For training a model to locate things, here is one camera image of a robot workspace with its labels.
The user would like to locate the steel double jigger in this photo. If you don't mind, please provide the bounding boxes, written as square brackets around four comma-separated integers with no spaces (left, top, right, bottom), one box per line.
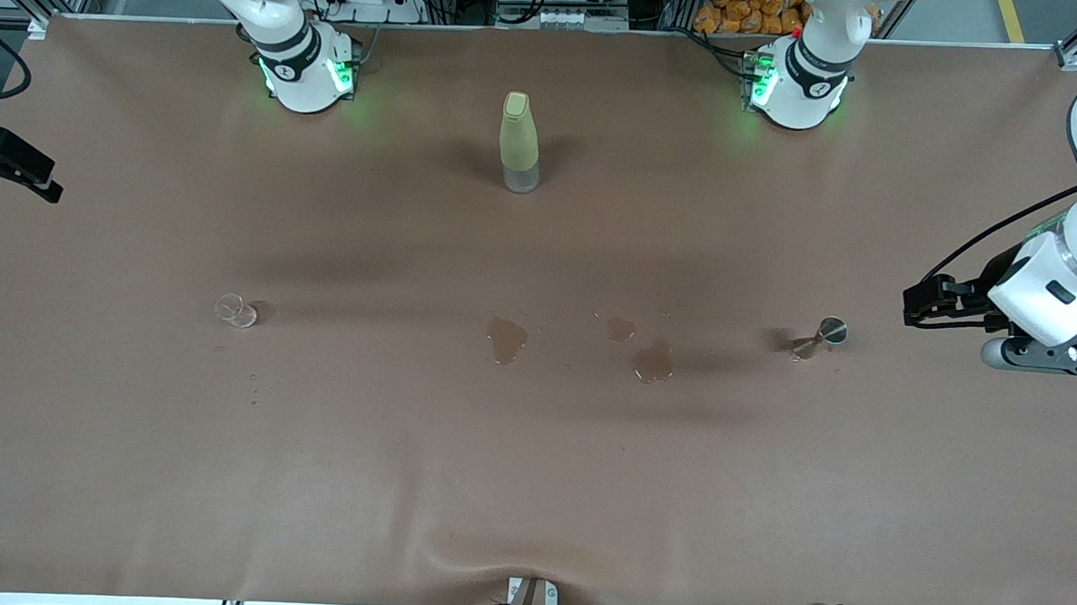
[789,313,851,363]

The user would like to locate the clear glass measuring cup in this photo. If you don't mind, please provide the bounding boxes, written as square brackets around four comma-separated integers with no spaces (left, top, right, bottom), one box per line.
[213,292,260,331]

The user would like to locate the green sleeved shaker bottle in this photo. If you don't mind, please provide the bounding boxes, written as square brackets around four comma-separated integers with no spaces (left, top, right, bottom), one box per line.
[497,90,545,195]

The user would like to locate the orange snack packages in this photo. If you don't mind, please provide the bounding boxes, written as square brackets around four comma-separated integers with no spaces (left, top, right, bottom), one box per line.
[693,0,880,42]

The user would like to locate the brown table mat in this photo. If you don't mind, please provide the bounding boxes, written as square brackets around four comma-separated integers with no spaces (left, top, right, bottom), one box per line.
[0,2,1077,605]

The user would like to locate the white connector strip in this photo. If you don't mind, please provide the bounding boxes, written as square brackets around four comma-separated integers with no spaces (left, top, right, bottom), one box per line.
[505,4,631,33]

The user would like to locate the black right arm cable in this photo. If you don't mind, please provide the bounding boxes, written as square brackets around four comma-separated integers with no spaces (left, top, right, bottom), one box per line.
[0,20,35,104]

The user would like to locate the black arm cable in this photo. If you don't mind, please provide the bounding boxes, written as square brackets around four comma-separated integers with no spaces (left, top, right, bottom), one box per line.
[0,20,35,104]
[919,177,1077,293]

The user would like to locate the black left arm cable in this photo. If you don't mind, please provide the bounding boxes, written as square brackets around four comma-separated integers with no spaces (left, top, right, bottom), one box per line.
[919,177,1077,293]

